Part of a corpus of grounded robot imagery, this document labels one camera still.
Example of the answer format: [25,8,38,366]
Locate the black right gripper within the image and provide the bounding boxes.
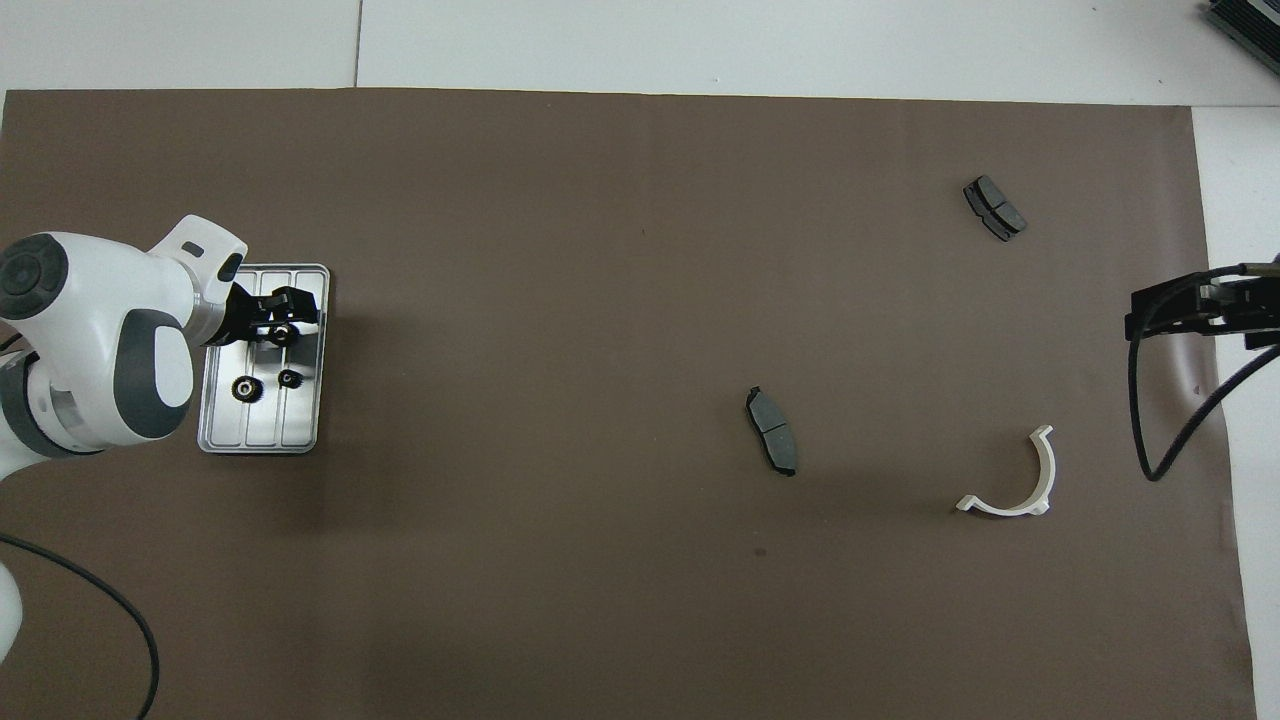
[1126,270,1280,349]

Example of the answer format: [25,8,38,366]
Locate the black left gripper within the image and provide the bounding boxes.
[215,287,321,347]

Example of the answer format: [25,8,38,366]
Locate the silver metal tray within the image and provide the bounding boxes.
[198,263,329,456]

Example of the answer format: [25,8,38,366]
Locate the short grey brake pad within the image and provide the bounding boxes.
[963,175,1028,243]

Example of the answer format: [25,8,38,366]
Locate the dark ribbed metal device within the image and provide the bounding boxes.
[1198,0,1280,76]

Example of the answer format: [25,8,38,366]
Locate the brown table mat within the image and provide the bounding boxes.
[0,88,1259,720]

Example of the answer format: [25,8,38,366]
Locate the long grey brake pad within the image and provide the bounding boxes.
[745,386,799,478]

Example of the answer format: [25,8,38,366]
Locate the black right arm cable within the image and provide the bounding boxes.
[1127,262,1280,483]

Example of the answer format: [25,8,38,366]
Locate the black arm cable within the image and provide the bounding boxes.
[1127,262,1280,483]
[0,533,162,720]

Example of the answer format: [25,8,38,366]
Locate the white curved plastic bracket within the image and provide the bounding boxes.
[955,425,1057,517]

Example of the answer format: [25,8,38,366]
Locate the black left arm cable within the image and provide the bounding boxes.
[0,533,162,720]

